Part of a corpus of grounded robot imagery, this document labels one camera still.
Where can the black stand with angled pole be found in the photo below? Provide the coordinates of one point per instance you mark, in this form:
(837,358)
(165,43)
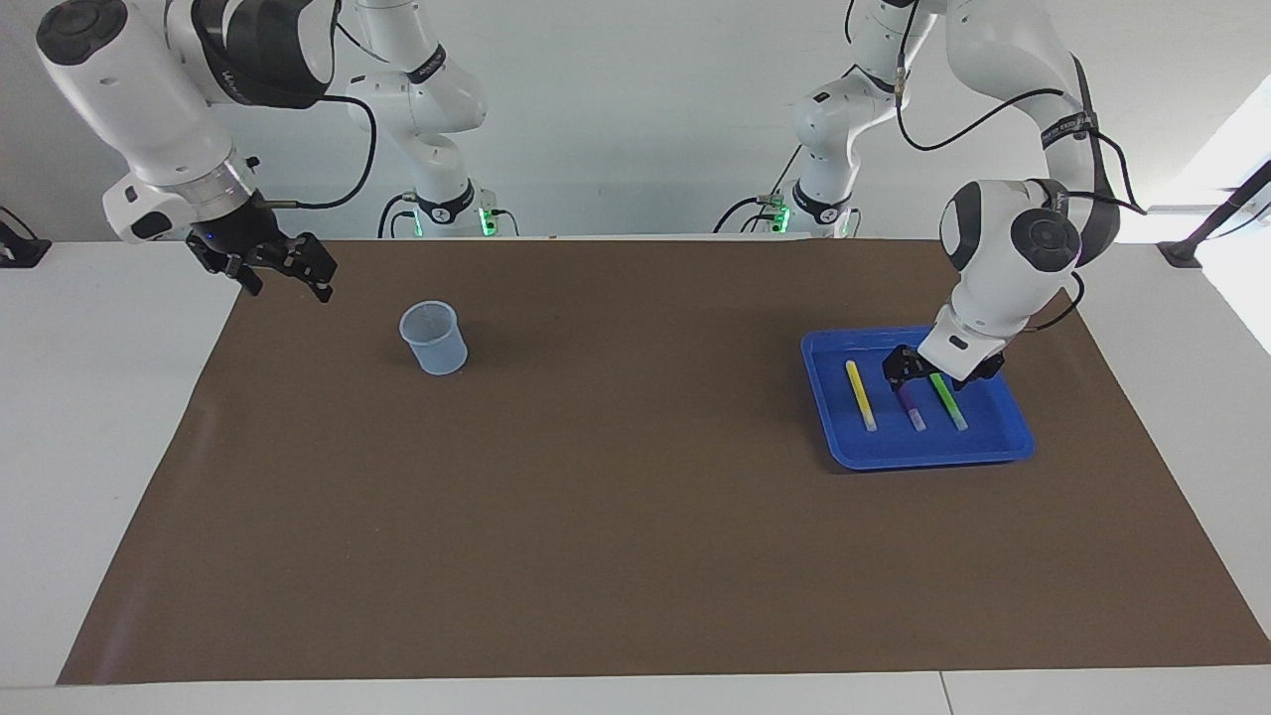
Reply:
(1182,253)

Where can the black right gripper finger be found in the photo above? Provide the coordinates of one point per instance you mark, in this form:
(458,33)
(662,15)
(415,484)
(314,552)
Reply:
(248,278)
(318,263)

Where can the translucent plastic cup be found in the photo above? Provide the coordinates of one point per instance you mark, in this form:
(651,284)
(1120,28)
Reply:
(437,353)

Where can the purple highlighter pen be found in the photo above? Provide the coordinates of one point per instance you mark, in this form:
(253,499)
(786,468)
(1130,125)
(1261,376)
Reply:
(914,410)

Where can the small black stand base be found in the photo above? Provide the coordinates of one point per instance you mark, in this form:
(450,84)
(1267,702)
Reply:
(20,250)

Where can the yellow highlighter pen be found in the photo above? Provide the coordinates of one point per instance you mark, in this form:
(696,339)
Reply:
(861,397)

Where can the brown table mat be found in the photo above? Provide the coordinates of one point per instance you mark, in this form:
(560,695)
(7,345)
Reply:
(635,546)

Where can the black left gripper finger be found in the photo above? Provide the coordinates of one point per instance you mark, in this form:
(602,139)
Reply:
(899,369)
(981,372)

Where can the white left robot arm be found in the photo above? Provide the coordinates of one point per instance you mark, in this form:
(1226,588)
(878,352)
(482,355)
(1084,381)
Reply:
(1003,278)

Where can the green highlighter pen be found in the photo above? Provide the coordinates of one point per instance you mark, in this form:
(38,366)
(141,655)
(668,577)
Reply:
(950,405)

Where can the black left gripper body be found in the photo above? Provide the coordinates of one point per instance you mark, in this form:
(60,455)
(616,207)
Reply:
(933,372)

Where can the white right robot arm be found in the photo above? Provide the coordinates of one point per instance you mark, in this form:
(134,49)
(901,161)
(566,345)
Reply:
(149,89)

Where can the blue plastic tray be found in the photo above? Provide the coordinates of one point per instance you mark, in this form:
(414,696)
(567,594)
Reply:
(993,427)

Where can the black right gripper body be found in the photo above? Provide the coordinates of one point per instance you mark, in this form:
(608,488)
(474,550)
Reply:
(238,236)

